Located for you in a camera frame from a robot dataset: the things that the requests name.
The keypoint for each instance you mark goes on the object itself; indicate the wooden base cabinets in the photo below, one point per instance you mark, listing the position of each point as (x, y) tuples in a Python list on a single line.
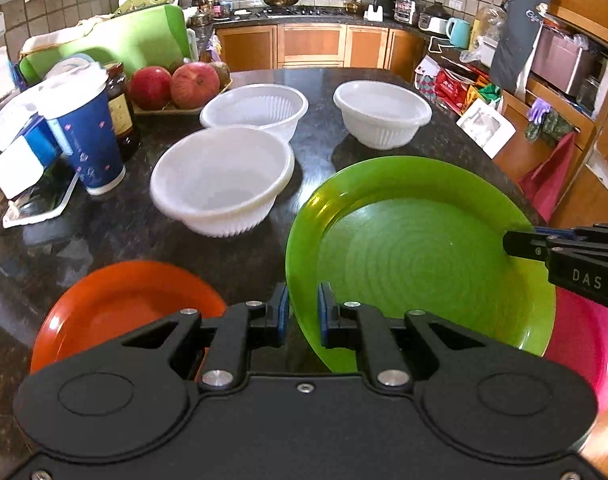
[(309, 42)]

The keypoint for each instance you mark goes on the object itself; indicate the gas stove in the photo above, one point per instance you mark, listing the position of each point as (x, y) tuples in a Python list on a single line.
[(304, 11)]

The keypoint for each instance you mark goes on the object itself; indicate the brown kiwi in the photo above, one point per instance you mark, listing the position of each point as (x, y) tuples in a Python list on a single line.
[(176, 66), (222, 72)]

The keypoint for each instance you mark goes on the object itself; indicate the red hanging cloth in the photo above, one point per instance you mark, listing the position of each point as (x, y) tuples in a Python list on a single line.
[(551, 180)]

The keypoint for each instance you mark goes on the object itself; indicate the dark jar red lid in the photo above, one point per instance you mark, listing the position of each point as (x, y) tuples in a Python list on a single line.
[(123, 110)]

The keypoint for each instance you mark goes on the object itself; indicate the green cutting board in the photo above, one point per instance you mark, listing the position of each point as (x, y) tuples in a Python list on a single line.
[(134, 40)]

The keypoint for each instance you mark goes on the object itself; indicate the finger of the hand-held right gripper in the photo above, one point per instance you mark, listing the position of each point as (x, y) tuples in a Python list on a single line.
[(553, 232), (526, 244)]

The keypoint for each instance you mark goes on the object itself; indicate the teal kettle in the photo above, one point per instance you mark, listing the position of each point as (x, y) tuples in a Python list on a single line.
[(457, 32)]

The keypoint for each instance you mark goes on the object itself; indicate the large clear plastic jar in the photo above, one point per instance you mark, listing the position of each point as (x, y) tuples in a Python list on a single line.
[(488, 27)]

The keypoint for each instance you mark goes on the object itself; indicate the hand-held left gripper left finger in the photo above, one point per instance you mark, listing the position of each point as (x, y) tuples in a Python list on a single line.
[(282, 316)]

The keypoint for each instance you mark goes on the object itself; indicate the clear plastic tray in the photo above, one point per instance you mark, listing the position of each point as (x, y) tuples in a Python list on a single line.
[(39, 207)]

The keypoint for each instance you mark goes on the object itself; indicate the white ribbed plastic bowl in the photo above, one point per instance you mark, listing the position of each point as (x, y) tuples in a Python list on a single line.
[(383, 110), (219, 180), (256, 107)]

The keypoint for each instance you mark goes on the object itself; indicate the pink plate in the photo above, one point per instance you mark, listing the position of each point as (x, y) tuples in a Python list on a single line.
[(583, 350)]

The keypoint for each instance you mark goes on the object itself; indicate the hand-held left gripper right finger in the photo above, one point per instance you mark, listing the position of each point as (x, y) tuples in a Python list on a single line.
[(324, 316)]

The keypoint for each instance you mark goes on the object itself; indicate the red snack bags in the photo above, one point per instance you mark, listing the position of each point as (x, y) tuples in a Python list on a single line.
[(456, 87)]

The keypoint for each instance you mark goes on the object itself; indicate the pale red apple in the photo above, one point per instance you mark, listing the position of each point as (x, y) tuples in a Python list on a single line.
[(195, 85)]

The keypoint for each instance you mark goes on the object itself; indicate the purple rubber glove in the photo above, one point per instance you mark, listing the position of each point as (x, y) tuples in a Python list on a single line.
[(538, 110)]

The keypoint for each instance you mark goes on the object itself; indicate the yellow fruit tray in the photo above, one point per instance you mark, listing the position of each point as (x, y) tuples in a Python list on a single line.
[(184, 110)]

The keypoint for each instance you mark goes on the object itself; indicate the white towel orange trim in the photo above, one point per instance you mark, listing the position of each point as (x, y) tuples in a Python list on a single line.
[(59, 37)]

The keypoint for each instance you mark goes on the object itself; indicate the orange plate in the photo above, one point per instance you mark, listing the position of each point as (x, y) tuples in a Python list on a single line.
[(119, 305)]

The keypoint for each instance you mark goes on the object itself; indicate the white window gift box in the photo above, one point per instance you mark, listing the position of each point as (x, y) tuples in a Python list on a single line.
[(486, 127)]

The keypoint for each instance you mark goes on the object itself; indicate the green plate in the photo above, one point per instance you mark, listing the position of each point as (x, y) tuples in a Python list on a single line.
[(423, 260)]

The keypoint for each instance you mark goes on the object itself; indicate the dark hanging apron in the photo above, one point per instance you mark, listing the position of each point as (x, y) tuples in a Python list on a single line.
[(521, 35)]

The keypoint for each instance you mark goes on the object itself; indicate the silver oven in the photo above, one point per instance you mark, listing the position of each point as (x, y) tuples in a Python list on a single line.
[(561, 60)]

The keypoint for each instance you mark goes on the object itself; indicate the blue paper cup white lid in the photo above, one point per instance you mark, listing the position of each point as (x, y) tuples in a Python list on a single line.
[(86, 130)]

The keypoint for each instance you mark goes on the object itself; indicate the white knife holder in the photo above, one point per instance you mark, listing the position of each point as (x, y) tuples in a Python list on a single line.
[(373, 12)]

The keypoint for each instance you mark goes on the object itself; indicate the white blue carton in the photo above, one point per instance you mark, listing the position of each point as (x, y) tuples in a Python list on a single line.
[(16, 162)]

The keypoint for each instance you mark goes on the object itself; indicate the dark red apple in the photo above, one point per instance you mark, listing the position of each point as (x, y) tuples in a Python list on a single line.
[(150, 87)]

